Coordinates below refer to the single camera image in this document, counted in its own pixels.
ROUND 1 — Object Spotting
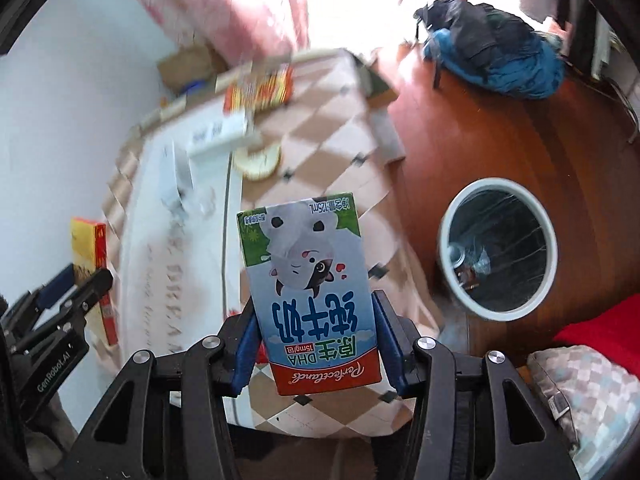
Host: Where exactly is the blue black clothes pile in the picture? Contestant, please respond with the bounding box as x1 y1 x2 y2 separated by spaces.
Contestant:
414 0 567 100

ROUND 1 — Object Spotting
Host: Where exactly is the yellow red flat box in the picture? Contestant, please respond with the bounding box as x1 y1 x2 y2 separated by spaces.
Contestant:
70 217 121 347

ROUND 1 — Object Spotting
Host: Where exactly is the clear plastic bottle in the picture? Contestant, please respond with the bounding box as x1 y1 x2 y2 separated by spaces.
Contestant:
448 241 494 275

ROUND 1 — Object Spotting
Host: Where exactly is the white long box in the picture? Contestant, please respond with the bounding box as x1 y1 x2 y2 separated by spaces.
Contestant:
186 109 262 157

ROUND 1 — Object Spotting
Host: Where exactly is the white round trash bin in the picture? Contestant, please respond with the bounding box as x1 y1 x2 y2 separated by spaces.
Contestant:
438 177 559 322

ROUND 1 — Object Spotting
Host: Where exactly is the pink curtain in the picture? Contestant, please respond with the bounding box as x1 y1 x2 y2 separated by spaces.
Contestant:
106 0 303 58

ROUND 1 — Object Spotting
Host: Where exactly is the blue white milk carton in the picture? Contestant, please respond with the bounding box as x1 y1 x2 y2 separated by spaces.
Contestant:
236 191 384 397

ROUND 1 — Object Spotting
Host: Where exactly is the round beige lid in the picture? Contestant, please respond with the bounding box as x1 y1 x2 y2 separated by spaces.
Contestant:
234 144 282 181

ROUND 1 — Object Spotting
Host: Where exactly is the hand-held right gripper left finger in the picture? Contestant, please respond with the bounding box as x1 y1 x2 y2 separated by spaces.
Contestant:
70 305 261 480

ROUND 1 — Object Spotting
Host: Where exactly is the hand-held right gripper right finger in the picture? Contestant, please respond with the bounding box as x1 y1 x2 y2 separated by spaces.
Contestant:
372 290 583 480

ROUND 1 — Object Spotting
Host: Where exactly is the checkered tablecloth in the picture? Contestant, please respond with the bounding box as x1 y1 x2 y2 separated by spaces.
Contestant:
102 47 443 436

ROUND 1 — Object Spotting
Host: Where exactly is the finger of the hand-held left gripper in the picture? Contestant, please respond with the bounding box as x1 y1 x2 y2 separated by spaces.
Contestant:
20 268 114 343
10 264 77 317

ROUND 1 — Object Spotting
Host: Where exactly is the brown cardboard box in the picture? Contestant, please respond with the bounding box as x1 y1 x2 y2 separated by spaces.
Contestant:
156 46 227 92

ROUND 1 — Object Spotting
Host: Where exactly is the white printed table mat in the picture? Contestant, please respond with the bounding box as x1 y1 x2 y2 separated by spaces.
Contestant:
117 125 261 356

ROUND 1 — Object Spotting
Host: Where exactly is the red yellow snack box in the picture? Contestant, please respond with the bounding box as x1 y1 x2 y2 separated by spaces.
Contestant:
224 63 295 112

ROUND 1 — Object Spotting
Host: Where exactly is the red cloth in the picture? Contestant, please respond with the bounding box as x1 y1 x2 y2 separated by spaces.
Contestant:
552 294 640 377

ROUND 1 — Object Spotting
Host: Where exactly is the checkered pillow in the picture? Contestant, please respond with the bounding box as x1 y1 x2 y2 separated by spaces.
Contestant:
526 345 640 480

